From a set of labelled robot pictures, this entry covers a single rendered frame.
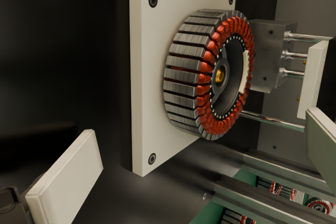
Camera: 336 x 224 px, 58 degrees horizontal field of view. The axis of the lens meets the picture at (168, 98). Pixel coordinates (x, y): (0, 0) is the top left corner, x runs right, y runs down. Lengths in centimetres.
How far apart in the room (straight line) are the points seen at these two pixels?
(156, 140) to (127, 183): 4
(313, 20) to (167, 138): 31
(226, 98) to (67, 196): 18
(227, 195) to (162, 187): 14
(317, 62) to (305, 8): 24
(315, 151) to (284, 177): 32
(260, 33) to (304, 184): 24
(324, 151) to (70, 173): 13
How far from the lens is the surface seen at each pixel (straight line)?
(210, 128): 25
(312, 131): 19
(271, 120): 34
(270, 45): 38
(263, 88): 40
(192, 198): 38
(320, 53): 26
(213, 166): 41
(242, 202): 42
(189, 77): 22
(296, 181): 51
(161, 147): 26
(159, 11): 23
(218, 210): 54
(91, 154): 19
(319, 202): 173
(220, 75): 27
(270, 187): 70
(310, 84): 27
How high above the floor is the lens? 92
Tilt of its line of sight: 33 degrees down
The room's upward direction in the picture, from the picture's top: 105 degrees clockwise
